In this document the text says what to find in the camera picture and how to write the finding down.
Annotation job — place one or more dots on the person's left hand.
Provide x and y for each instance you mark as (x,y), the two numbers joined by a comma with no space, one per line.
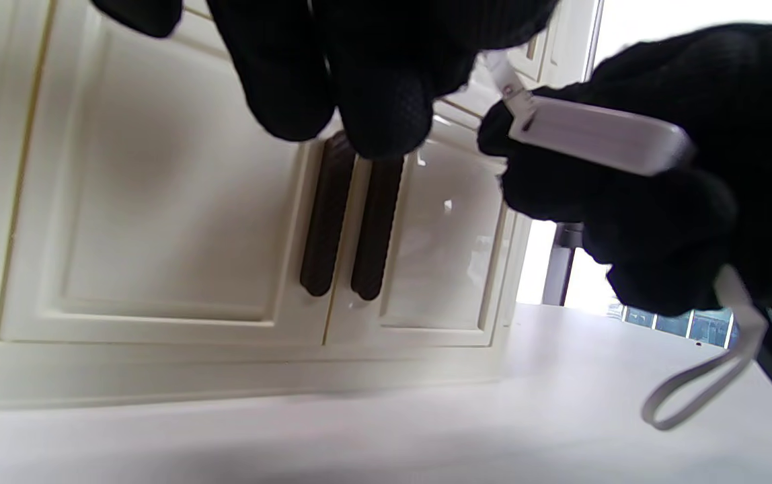
(372,74)

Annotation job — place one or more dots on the person's right hand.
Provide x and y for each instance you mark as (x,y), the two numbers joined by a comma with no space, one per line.
(749,121)

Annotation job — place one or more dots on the cream two-tier cabinet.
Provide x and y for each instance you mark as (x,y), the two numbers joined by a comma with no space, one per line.
(157,202)

